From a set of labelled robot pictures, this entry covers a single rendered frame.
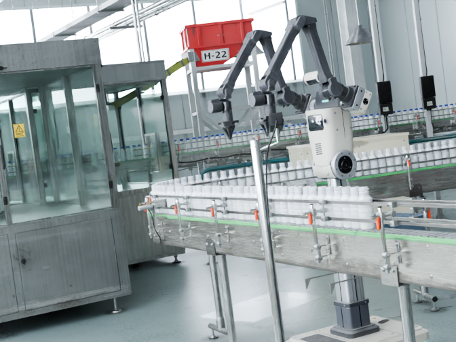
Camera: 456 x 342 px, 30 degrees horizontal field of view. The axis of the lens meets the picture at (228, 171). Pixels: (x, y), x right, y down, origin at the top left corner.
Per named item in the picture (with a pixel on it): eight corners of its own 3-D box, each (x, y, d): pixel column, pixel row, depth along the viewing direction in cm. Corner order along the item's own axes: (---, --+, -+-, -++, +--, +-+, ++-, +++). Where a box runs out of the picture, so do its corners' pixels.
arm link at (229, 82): (264, 33, 465) (254, 38, 475) (256, 27, 463) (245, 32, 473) (231, 98, 451) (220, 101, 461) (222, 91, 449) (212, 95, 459)
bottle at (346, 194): (355, 225, 347) (350, 185, 346) (360, 226, 341) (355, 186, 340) (341, 227, 346) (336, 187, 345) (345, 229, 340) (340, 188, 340)
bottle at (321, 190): (316, 226, 361) (311, 187, 360) (327, 223, 364) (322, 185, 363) (326, 226, 356) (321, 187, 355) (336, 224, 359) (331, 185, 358)
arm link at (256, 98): (274, 79, 412) (264, 82, 420) (254, 80, 407) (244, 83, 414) (277, 102, 412) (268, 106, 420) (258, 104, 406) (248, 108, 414)
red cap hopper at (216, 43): (212, 243, 1086) (183, 24, 1072) (204, 237, 1157) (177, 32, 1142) (281, 233, 1101) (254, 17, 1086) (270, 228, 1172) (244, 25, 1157)
